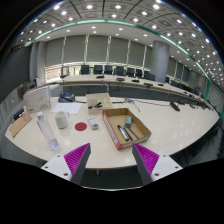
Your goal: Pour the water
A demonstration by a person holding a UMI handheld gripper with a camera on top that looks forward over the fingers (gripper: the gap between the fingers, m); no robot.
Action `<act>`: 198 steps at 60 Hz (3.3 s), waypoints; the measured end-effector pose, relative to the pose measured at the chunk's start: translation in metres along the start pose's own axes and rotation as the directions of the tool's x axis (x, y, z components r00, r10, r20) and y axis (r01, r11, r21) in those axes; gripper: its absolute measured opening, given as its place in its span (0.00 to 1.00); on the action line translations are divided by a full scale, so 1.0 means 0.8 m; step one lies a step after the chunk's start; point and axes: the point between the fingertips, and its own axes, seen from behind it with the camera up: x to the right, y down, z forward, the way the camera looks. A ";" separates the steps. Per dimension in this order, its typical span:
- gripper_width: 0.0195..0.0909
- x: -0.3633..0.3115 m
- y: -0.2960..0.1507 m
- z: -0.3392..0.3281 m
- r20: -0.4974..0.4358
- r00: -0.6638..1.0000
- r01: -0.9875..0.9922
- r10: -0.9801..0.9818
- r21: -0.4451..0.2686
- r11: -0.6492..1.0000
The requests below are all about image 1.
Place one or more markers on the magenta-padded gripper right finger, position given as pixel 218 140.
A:
pixel 146 159

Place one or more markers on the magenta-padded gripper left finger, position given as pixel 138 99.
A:
pixel 77 159

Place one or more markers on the clear plastic water bottle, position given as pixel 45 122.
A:
pixel 46 131

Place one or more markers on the dark grey pen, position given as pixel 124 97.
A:
pixel 132 132

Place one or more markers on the flat round red coaster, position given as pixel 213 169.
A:
pixel 81 126

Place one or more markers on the black marker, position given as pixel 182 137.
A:
pixel 123 132

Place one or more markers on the small white printed box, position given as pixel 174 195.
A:
pixel 93 122

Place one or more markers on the white ceramic mug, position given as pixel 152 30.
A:
pixel 61 120

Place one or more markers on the teal board eraser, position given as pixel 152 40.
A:
pixel 128 121

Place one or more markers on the open red-edged cardboard box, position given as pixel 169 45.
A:
pixel 115 119

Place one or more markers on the white paper sheet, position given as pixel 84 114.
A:
pixel 66 108

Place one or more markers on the black clip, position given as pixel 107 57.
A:
pixel 96 105

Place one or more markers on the black desk microphone base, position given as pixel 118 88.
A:
pixel 175 106

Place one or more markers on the beige open tray box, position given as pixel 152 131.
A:
pixel 100 98

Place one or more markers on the flat brown cardboard piece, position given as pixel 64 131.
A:
pixel 19 125

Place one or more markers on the white printed carton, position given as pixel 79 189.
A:
pixel 36 99

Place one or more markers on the black box device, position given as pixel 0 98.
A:
pixel 18 114

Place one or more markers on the long curved conference desk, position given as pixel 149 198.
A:
pixel 100 81

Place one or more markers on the small dark desk monitor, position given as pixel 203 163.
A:
pixel 64 71

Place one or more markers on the row of black office chairs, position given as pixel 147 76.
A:
pixel 98 69

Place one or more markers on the grey round column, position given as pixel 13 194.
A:
pixel 159 61

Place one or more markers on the round ceiling lights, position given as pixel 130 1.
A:
pixel 89 6

